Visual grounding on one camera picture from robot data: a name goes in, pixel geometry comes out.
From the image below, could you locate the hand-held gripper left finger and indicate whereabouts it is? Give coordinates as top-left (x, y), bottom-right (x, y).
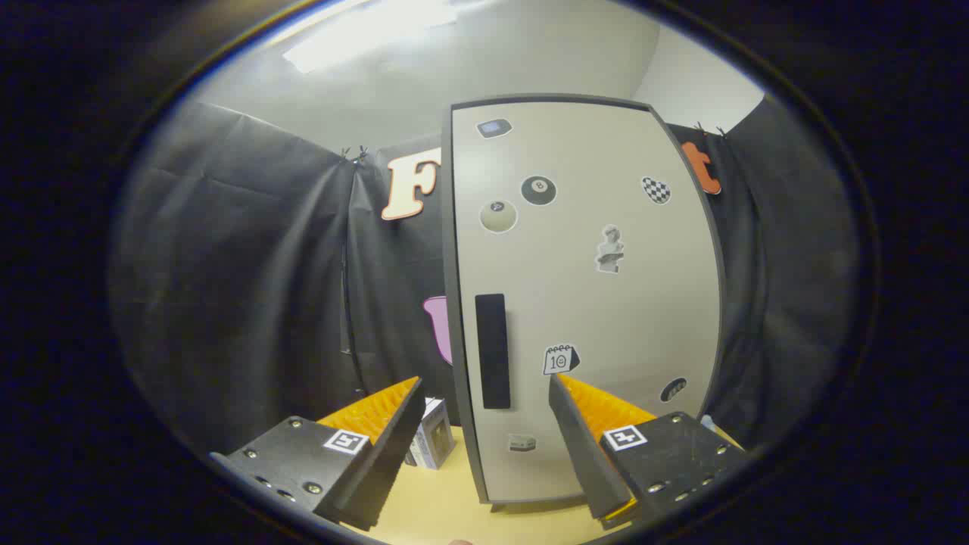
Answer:
top-left (208, 376), bottom-right (427, 532)

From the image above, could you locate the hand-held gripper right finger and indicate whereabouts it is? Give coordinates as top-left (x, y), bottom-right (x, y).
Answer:
top-left (548, 373), bottom-right (752, 531)

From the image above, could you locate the light grey cabinet door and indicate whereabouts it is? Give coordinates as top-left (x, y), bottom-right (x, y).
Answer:
top-left (451, 101), bottom-right (724, 504)

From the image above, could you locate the black door handle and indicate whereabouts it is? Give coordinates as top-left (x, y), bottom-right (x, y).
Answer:
top-left (475, 294), bottom-right (510, 410)

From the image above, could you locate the blue spine book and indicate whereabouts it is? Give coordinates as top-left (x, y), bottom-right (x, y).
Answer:
top-left (405, 409), bottom-right (426, 466)

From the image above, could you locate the white spine book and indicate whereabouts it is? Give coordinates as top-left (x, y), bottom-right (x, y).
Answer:
top-left (419, 397), bottom-right (456, 470)

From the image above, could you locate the dark grey cabinet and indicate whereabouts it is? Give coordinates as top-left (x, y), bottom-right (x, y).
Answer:
top-left (441, 93), bottom-right (729, 512)

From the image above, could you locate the black backdrop cloth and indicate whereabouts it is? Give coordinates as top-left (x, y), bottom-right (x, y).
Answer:
top-left (112, 97), bottom-right (860, 459)

